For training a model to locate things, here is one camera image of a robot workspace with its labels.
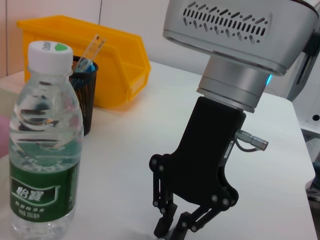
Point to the black mesh pen holder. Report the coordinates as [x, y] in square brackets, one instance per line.
[86, 100]

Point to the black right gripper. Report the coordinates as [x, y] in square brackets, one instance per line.
[207, 155]

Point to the clear water bottle green label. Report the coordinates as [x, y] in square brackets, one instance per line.
[45, 150]

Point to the yellow plastic bin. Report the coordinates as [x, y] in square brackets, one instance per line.
[120, 57]

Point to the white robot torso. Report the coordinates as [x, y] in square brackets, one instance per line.
[307, 100]

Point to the clear plastic ruler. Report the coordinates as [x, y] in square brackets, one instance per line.
[96, 46]

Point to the blue scissors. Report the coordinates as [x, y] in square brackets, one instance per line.
[88, 67]

